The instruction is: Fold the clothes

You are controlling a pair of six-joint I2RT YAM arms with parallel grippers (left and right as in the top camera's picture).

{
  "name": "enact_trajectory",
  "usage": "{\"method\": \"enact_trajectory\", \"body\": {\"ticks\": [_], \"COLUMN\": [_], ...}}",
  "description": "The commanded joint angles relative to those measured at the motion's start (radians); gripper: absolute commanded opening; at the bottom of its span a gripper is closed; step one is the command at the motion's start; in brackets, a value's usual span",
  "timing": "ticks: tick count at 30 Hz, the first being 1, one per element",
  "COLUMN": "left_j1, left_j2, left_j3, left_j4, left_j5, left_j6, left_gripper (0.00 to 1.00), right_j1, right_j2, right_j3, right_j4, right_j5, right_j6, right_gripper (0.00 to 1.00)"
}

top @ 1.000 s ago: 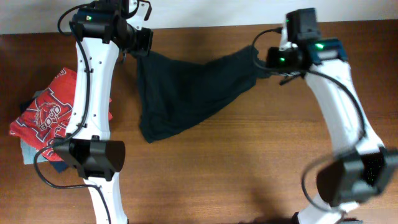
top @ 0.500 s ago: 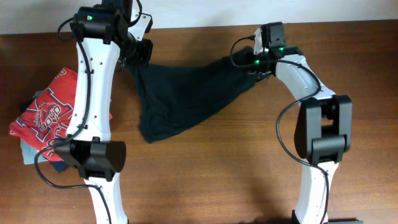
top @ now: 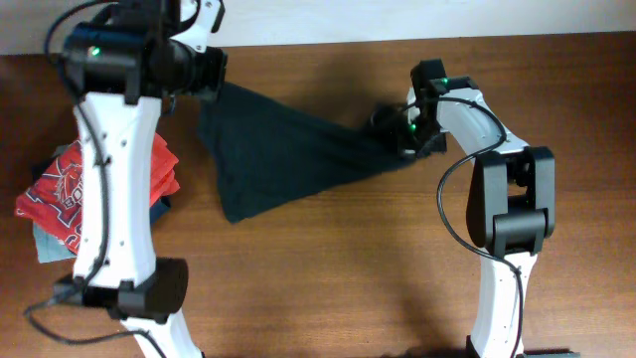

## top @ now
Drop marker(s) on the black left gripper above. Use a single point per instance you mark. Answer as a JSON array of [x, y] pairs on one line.
[[214, 75]]

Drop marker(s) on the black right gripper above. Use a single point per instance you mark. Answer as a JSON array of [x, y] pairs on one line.
[[399, 145]]

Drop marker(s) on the dark teal t-shirt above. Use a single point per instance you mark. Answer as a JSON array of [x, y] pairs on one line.
[[268, 154]]

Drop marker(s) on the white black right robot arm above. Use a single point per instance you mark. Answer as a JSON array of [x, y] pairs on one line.
[[511, 204]]

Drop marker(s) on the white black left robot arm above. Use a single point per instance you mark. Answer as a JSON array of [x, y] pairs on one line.
[[119, 67]]

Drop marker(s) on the red folded printed shirt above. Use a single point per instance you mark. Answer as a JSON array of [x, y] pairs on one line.
[[54, 201]]

